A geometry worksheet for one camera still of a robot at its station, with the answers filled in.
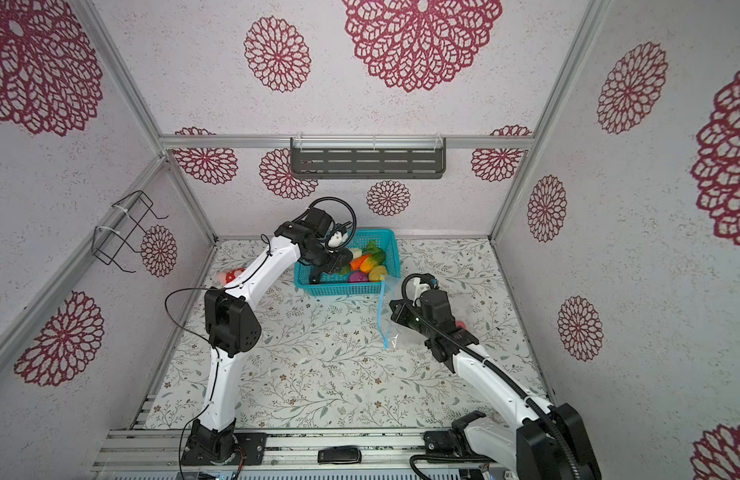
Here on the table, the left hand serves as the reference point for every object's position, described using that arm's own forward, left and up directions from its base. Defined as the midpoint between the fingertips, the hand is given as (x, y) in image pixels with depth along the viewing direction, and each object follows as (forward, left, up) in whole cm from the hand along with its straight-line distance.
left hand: (334, 270), depth 94 cm
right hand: (-14, -17, +5) cm, 22 cm away
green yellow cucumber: (+12, -12, -10) cm, 19 cm away
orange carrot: (+10, -6, -8) cm, 14 cm away
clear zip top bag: (-7, -17, -1) cm, 19 cm away
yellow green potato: (+5, -14, -8) cm, 17 cm away
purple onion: (+3, -7, -9) cm, 12 cm away
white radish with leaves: (+16, -12, -8) cm, 21 cm away
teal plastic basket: (+4, +1, -13) cm, 14 cm away
